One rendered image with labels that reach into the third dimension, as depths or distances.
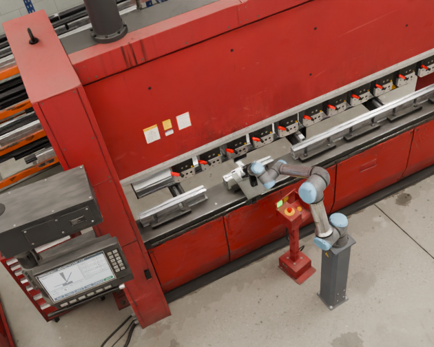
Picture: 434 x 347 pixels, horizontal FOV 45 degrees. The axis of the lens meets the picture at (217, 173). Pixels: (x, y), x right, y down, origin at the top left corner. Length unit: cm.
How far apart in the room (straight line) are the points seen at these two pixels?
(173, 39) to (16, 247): 131
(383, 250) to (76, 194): 279
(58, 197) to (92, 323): 204
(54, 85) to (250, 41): 115
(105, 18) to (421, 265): 309
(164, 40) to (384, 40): 160
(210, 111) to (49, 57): 101
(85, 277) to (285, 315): 183
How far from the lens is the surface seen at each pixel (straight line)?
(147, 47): 282
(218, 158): 352
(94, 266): 286
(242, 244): 417
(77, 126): 272
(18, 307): 481
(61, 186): 263
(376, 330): 420
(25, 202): 265
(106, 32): 281
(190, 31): 288
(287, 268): 434
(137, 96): 298
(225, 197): 376
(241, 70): 319
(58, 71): 273
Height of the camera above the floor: 374
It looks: 47 degrees down
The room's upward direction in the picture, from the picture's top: 10 degrees counter-clockwise
